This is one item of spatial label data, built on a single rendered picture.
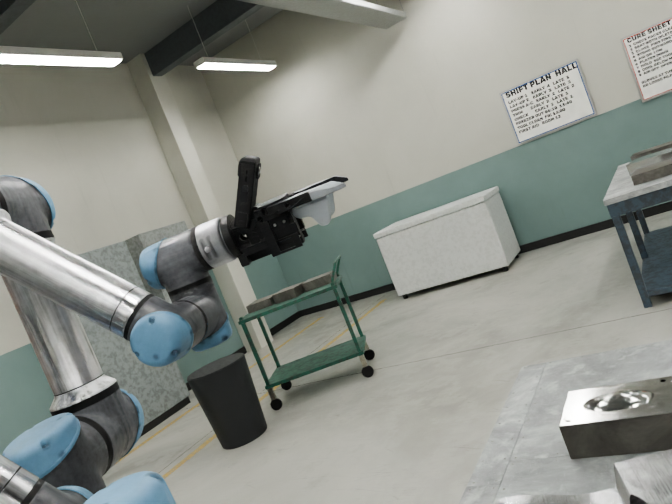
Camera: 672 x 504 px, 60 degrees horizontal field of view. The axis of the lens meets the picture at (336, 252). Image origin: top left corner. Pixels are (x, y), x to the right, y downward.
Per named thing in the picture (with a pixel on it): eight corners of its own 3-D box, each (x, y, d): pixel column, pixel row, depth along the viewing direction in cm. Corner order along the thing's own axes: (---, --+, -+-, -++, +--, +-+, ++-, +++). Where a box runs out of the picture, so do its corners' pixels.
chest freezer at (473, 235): (524, 253, 735) (498, 185, 728) (511, 270, 669) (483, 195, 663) (419, 283, 815) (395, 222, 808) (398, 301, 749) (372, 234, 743)
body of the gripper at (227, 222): (312, 233, 97) (248, 258, 99) (292, 186, 96) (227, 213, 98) (306, 244, 90) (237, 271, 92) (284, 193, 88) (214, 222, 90)
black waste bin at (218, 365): (204, 456, 452) (174, 384, 448) (241, 425, 493) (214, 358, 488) (249, 450, 427) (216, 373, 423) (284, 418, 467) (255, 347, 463)
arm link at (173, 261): (169, 290, 101) (150, 245, 101) (224, 268, 100) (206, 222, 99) (149, 299, 94) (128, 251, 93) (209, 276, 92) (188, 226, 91)
